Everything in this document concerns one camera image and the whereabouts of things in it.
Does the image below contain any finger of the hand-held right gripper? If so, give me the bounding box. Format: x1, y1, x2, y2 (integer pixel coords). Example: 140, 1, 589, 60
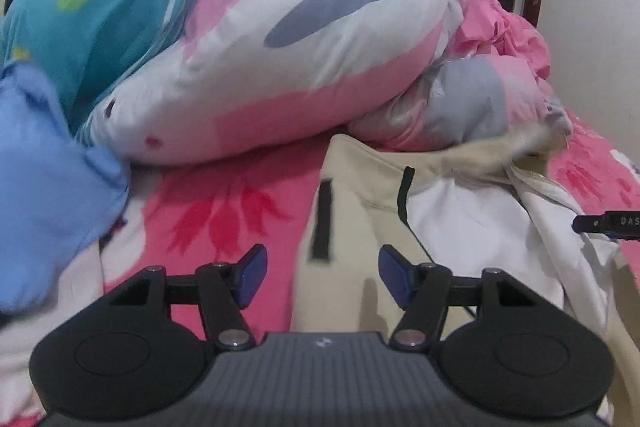
572, 209, 640, 239

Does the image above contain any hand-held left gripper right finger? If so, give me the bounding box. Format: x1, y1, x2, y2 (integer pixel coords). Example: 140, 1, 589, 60
377, 244, 531, 353

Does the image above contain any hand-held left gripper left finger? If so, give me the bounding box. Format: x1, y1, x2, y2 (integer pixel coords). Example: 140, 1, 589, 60
107, 243, 268, 353

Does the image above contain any beige jacket with black trim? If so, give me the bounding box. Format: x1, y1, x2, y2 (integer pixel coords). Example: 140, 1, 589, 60
292, 127, 640, 427

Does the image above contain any pink teal patterned quilt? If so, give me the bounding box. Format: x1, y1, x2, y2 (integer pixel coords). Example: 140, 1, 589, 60
0, 0, 573, 165

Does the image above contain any light blue garment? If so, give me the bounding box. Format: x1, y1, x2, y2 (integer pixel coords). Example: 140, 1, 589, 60
0, 62, 132, 314

